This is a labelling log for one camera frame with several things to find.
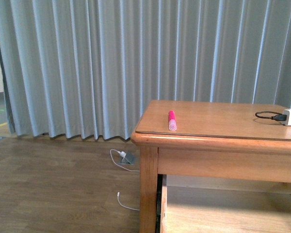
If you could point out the pink marker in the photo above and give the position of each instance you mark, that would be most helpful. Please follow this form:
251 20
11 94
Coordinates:
172 125

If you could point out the wooden drawer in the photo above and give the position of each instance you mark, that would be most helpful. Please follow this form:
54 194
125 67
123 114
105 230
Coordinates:
214 205

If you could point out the white charger plug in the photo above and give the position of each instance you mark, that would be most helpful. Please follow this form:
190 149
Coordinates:
122 154

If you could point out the grey floor socket box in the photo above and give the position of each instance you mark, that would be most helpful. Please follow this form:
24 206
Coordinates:
128 160

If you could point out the grey curtain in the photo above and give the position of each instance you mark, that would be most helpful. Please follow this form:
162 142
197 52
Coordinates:
91 67

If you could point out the wooden nightstand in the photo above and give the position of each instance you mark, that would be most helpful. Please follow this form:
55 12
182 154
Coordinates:
222 140

